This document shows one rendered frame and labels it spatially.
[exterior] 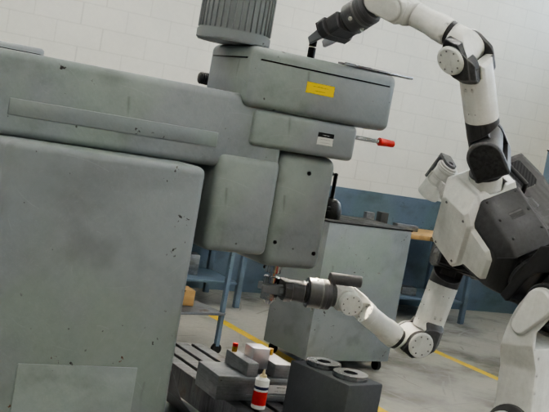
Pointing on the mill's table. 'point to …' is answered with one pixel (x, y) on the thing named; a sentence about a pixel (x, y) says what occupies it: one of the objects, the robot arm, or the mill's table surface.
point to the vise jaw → (278, 367)
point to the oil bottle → (260, 391)
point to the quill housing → (297, 212)
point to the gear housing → (302, 135)
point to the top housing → (303, 86)
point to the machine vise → (236, 378)
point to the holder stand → (329, 387)
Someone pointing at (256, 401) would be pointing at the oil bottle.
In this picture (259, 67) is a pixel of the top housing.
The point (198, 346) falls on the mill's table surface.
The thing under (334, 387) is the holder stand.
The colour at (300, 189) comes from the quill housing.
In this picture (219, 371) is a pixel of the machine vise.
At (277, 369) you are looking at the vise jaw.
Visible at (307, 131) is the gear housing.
